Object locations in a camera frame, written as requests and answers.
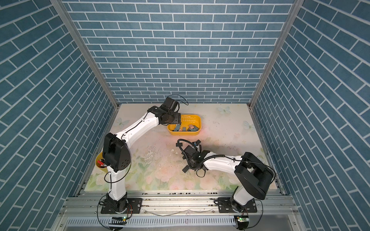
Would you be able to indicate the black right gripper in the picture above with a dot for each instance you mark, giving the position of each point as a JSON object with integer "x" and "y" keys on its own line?
{"x": 190, "y": 165}

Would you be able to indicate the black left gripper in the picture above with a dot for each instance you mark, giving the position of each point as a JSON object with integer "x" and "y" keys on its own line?
{"x": 177, "y": 120}

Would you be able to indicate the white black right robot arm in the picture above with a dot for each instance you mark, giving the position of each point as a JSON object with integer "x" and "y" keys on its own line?
{"x": 254, "y": 176}

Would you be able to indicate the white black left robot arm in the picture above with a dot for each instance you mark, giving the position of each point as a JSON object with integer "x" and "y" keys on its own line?
{"x": 117, "y": 154}

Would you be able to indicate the yellow plastic storage box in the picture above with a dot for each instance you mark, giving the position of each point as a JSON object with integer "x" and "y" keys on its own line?
{"x": 186, "y": 120}

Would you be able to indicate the right electronics board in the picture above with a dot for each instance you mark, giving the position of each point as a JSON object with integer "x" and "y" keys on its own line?
{"x": 241, "y": 222}

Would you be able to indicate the electronics board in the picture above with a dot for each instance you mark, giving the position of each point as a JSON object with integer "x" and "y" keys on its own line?
{"x": 117, "y": 221}
{"x": 241, "y": 222}

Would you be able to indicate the yellow cup of pens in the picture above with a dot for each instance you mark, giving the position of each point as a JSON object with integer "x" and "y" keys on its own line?
{"x": 100, "y": 163}

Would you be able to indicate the left electronics board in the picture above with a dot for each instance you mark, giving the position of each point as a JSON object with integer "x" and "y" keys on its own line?
{"x": 117, "y": 221}

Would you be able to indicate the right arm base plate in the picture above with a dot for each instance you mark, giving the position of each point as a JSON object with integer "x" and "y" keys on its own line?
{"x": 229, "y": 205}

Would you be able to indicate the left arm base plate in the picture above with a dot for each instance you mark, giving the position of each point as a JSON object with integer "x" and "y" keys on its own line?
{"x": 129, "y": 206}

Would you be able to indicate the aluminium mounting rail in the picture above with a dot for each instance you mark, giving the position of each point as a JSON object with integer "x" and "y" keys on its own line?
{"x": 168, "y": 203}

